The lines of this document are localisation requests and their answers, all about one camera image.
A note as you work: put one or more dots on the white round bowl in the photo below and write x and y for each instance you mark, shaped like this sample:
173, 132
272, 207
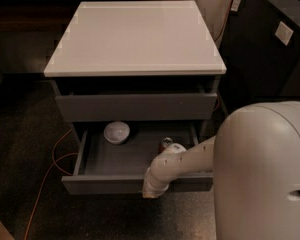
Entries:
116, 132

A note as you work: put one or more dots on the grey top drawer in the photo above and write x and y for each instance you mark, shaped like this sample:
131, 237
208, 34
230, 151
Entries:
135, 106

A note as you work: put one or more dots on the black bin cabinet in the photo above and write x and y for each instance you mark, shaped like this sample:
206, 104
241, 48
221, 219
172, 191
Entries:
260, 68

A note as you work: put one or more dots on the white tag on cable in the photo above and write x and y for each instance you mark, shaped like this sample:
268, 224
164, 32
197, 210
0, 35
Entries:
235, 5

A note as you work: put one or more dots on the red soda can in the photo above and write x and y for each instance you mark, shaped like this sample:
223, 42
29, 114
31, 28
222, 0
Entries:
164, 143

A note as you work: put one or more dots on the dark wooden bench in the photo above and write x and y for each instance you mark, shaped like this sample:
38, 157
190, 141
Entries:
40, 15

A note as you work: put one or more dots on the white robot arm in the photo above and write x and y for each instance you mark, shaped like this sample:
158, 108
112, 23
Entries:
255, 161

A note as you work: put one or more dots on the grey drawer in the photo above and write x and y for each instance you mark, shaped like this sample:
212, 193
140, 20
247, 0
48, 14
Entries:
135, 106
105, 168

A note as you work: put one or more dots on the white label on bin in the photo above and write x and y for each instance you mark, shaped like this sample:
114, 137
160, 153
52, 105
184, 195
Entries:
284, 33

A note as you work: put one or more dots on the grey drawer cabinet white top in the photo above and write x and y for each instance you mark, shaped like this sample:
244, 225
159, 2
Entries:
136, 47

